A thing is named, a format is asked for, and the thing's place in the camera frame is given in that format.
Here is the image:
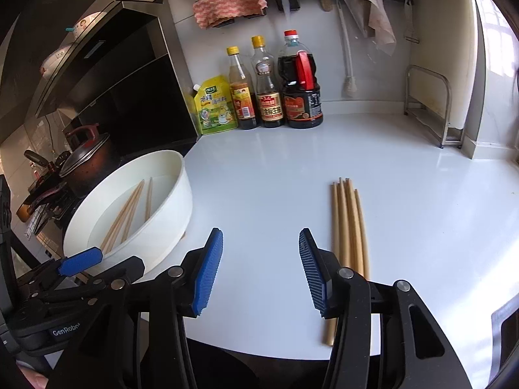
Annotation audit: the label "wooden chopstick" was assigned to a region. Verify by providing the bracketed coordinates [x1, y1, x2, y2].
[323, 182, 341, 347]
[101, 180, 144, 254]
[344, 178, 364, 276]
[110, 185, 144, 251]
[338, 178, 351, 267]
[145, 177, 153, 221]
[355, 189, 370, 280]

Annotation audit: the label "red white checked cloth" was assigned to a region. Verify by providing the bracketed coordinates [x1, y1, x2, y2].
[193, 0, 267, 29]

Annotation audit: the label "dark pot with lid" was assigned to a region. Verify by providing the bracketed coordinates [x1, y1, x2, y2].
[23, 123, 119, 199]

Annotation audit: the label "pink hanging rag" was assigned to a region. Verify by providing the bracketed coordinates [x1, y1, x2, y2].
[364, 0, 397, 56]

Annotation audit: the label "white cutting board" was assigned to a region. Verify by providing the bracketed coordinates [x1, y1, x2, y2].
[409, 0, 488, 131]

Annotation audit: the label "yellow cap vinegar bottle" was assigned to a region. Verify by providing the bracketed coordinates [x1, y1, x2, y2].
[226, 46, 260, 130]

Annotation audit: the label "yellow cap soy bottle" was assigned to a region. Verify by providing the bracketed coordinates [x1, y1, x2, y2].
[252, 35, 285, 128]

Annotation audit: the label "left hand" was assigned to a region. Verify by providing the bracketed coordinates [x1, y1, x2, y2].
[17, 363, 48, 389]

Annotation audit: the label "large white round bowl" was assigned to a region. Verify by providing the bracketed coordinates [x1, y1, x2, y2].
[63, 150, 193, 276]

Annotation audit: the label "metal board rack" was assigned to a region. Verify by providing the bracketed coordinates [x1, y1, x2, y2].
[404, 64, 471, 149]

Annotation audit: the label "yellow green refill pouch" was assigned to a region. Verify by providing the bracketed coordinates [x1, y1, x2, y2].
[194, 76, 238, 135]

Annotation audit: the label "wooden spatula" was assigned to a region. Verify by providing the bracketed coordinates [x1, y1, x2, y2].
[319, 0, 332, 11]

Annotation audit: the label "red cap soy sauce jug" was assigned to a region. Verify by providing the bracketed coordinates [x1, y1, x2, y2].
[277, 29, 324, 129]

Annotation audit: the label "black range hood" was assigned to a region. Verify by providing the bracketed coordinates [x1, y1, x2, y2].
[29, 0, 200, 156]

